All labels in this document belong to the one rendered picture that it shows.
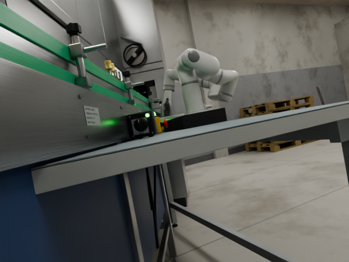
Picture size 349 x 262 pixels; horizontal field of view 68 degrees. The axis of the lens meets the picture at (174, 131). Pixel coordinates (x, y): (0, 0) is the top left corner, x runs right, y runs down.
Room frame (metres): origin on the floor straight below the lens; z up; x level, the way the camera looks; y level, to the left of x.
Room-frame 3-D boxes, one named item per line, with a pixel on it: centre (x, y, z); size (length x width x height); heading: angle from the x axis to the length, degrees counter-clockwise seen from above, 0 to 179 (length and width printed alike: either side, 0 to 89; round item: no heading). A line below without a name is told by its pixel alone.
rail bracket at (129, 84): (0.99, 0.12, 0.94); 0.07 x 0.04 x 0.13; 87
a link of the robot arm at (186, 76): (1.33, -0.12, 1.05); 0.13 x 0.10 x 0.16; 18
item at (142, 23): (2.78, 0.16, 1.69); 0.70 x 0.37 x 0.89; 177
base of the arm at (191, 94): (1.34, -0.14, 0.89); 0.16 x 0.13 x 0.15; 113
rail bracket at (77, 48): (0.53, 0.14, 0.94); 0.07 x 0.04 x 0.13; 87
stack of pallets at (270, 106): (5.19, -2.08, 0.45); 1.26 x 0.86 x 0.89; 114
